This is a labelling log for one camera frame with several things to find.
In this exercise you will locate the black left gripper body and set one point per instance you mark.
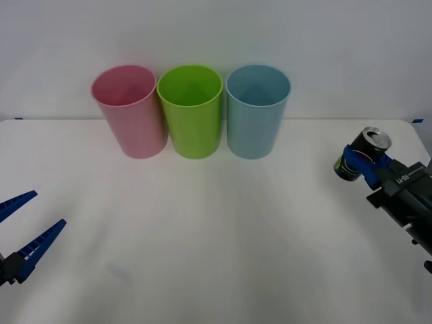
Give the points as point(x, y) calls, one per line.
point(6, 268)

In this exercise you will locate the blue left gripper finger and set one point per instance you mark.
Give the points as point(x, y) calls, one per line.
point(15, 203)
point(40, 244)

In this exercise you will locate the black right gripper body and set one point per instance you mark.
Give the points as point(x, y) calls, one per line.
point(410, 195)

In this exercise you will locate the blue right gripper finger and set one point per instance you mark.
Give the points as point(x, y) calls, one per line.
point(359, 165)
point(386, 158)

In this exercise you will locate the black drink can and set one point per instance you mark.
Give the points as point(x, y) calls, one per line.
point(364, 143)

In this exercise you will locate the pale blue plastic bin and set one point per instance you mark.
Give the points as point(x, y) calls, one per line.
point(253, 131)

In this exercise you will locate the pink plastic bin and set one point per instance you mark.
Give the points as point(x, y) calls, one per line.
point(135, 128)

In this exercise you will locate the green plastic bin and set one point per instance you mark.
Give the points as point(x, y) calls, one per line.
point(194, 131)

